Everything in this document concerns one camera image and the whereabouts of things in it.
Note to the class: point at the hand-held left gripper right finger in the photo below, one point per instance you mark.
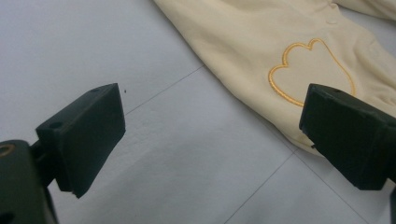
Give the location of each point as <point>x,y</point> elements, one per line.
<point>348,137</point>

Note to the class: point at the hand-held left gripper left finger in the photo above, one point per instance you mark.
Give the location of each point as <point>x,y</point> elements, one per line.
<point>84,137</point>

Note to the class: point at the cream sweatshirt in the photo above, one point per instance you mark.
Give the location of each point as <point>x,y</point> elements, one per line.
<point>249,46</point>

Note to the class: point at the pale blue foam mat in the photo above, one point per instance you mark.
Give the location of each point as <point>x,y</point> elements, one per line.
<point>186,161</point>

